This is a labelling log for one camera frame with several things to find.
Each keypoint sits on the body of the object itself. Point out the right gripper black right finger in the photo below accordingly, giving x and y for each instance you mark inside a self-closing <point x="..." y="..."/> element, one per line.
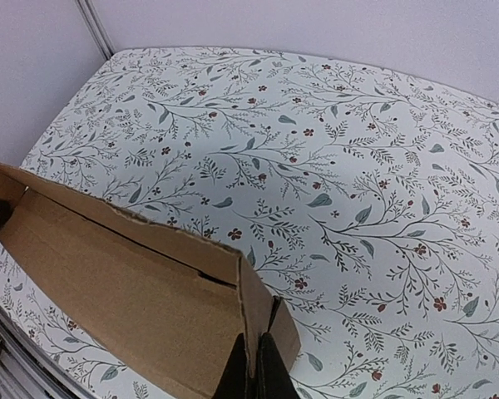
<point x="272" y="379"/>

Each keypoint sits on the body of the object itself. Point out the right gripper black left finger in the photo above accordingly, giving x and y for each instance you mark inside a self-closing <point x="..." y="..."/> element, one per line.
<point x="234" y="381"/>

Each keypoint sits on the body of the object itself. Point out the brown cardboard box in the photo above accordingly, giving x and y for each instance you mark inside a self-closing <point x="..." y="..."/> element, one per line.
<point x="167" y="303"/>

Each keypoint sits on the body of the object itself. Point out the floral patterned table mat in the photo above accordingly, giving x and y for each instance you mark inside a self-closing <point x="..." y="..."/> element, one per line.
<point x="365" y="198"/>

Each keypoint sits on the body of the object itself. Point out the left aluminium frame post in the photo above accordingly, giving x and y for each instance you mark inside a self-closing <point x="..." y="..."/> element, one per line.
<point x="95" y="27"/>

